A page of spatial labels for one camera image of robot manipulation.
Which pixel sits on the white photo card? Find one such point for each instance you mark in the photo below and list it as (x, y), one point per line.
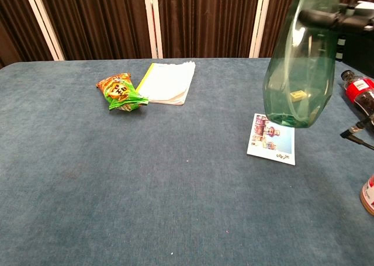
(271, 146)

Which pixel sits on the green transparent spray bottle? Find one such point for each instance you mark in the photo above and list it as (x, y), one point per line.
(292, 73)

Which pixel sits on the dark brown pleated curtain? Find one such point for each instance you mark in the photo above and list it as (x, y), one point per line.
(102, 17)

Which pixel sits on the green orange snack packet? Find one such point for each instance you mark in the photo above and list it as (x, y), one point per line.
(119, 92)

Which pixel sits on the blue carpet table mat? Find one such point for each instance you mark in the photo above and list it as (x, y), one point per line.
(146, 175)

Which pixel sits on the white notepad yellow spine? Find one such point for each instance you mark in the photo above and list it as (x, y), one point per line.
(169, 83)

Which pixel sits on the white eraser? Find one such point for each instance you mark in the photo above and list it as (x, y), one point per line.
(297, 95)

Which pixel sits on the round brown lidded tub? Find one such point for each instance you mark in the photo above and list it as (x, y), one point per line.
(368, 194)

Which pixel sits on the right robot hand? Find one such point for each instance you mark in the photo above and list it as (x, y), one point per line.
(350, 21)

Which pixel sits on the cola bottle red label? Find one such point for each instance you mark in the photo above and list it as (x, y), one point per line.
(360, 93)

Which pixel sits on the white partition frame post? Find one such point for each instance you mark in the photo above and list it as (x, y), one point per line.
(44, 22)
(153, 22)
(260, 20)

